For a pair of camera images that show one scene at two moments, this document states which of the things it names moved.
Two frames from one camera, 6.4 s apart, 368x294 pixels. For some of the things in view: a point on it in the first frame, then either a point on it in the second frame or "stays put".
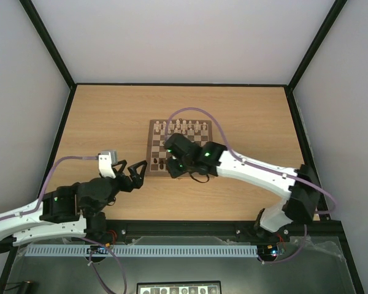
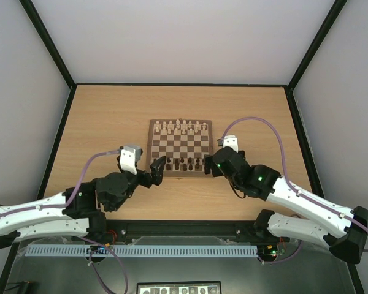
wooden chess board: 199,131 stays put
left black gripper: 137,181 -> 157,177
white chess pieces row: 181,126 stays put
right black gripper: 174,169 -> 213,165
